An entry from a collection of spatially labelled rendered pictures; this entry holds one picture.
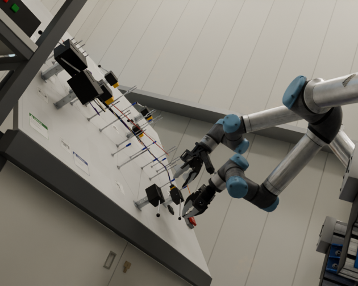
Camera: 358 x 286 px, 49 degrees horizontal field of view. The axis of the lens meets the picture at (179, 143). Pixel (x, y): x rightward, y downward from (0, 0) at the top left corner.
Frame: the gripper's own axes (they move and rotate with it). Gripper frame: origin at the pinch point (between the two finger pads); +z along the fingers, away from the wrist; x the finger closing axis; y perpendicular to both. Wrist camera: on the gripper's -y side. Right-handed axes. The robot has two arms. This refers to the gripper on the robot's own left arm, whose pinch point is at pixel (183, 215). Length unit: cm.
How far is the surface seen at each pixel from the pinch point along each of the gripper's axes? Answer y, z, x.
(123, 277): -37.2, 13.5, 1.6
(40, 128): -59, -20, 48
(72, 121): -35, -14, 51
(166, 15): 417, 20, 197
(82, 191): -54, -12, 29
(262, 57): 374, -34, 50
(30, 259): -68, 5, 25
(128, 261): -34.0, 9.5, 4.2
